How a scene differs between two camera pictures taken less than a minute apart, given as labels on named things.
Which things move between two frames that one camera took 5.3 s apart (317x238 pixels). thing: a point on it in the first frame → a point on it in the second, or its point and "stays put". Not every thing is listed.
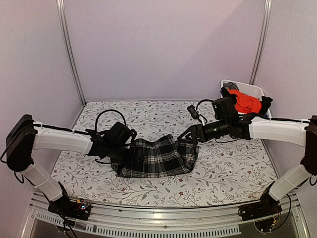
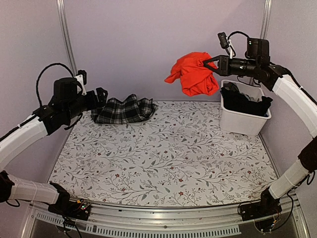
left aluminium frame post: x=62 y=17 stays put
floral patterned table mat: x=236 y=171 stays put
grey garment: x=230 y=86 → x=253 y=94
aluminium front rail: x=184 y=221 stays put
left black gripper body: x=117 y=155 → x=93 y=104
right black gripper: x=194 y=131 → x=223 y=66
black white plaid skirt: x=162 y=156 → x=129 y=110
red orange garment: x=245 y=103 → x=195 y=73
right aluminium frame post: x=261 y=42 stays put
